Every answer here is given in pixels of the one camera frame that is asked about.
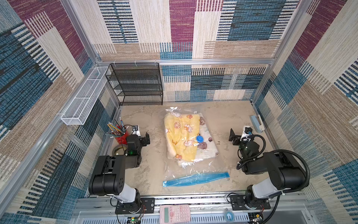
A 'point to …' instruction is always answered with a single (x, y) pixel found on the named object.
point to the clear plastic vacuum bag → (178, 171)
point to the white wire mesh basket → (79, 109)
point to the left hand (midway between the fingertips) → (139, 133)
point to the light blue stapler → (257, 123)
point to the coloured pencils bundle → (117, 130)
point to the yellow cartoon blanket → (181, 131)
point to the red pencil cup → (123, 139)
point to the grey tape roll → (118, 146)
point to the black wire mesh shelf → (136, 84)
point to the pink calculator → (175, 214)
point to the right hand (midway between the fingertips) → (240, 131)
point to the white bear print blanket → (209, 148)
